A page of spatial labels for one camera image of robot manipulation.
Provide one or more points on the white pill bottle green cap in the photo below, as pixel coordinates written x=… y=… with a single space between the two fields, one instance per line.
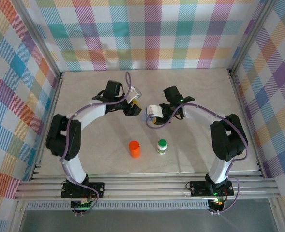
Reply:
x=162 y=147

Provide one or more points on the orange pill bottle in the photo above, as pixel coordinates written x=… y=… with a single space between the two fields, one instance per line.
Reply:
x=134 y=148

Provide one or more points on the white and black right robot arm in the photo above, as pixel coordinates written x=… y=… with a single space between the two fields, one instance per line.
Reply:
x=200 y=113

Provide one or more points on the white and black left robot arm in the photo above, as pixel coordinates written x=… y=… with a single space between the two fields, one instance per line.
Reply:
x=94 y=112

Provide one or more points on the right controller board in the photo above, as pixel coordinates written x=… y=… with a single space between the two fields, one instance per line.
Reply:
x=218 y=203

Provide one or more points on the controller board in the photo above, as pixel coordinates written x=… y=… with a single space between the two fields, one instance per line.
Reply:
x=84 y=206
x=218 y=203

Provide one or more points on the left controller board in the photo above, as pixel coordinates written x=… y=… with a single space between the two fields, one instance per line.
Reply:
x=84 y=206

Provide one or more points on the aluminium left side rail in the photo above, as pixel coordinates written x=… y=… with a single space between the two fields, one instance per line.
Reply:
x=56 y=96

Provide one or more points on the aluminium right side rail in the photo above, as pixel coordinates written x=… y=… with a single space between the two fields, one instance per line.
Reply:
x=237 y=96

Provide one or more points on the aluminium front frame rail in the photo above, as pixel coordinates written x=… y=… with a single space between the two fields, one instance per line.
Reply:
x=144 y=188

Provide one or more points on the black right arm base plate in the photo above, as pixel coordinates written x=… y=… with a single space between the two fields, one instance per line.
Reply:
x=198 y=188

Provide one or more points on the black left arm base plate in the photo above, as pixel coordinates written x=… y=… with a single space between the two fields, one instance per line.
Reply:
x=97 y=187

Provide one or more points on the aluminium left frame post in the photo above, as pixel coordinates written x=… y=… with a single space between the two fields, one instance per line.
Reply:
x=39 y=38

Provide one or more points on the aluminium frame post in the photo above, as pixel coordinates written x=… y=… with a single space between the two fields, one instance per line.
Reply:
x=39 y=38
x=250 y=36

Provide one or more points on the aluminium right frame post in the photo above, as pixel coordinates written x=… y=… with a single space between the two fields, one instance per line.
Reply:
x=250 y=36

